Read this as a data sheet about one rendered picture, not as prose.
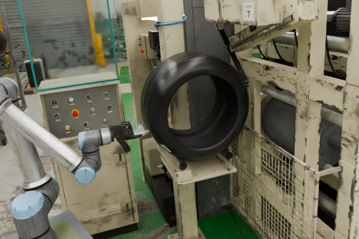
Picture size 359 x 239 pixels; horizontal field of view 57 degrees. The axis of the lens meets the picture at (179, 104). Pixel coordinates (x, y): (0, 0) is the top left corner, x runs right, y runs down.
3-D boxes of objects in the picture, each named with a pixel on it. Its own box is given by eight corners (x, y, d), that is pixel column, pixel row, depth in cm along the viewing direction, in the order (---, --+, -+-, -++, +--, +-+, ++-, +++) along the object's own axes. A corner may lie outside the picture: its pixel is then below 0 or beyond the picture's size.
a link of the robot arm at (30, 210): (12, 240, 158) (3, 209, 153) (25, 219, 174) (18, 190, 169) (44, 237, 158) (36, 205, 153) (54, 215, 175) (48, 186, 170)
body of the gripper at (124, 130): (133, 125, 174) (110, 129, 171) (134, 140, 177) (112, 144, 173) (130, 120, 181) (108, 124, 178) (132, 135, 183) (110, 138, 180)
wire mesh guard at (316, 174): (229, 200, 248) (226, 113, 227) (232, 200, 249) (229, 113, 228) (310, 295, 166) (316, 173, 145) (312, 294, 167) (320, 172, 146)
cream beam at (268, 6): (203, 22, 200) (202, -3, 195) (240, 18, 207) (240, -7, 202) (256, 26, 144) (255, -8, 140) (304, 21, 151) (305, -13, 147)
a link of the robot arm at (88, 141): (78, 147, 177) (76, 130, 174) (102, 143, 180) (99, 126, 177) (79, 154, 168) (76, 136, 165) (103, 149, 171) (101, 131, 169)
